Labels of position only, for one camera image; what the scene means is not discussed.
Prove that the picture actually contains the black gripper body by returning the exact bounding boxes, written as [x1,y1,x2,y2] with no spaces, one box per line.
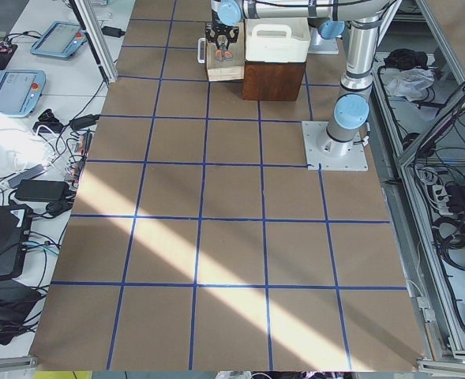
[211,22,239,44]

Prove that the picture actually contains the grey orange scissors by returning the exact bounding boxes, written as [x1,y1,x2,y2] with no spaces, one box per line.
[215,44,234,62]

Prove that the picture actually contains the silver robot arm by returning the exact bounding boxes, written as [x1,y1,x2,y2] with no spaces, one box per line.
[210,1,387,158]

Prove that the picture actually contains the white plastic drawer unit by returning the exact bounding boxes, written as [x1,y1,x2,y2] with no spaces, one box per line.
[246,17,310,63]

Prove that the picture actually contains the brown wooden box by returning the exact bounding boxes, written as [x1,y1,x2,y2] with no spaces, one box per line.
[242,61,306,101]

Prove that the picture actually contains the upper blue teach pendant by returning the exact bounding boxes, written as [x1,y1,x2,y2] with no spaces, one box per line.
[30,21,87,59]

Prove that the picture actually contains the blue teach pendant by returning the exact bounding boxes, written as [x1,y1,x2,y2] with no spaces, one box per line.
[30,21,87,59]
[0,69,46,118]

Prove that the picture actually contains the white crumpled cloth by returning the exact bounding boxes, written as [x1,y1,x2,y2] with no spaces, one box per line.
[386,68,434,102]

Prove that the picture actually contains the lower blue teach pendant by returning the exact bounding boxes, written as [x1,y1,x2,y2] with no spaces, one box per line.
[0,69,46,118]

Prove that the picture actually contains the black power adapter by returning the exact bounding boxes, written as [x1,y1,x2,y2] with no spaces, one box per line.
[14,180,69,202]

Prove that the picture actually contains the black laptop computer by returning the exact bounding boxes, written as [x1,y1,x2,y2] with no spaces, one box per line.
[0,205,33,280]

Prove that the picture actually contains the aluminium frame post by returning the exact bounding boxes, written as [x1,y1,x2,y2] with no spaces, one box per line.
[69,0,118,84]

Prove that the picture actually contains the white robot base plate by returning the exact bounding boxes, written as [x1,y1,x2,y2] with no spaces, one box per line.
[302,121,369,171]

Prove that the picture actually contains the black cable bundle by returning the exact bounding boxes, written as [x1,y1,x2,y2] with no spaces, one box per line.
[429,212,465,273]

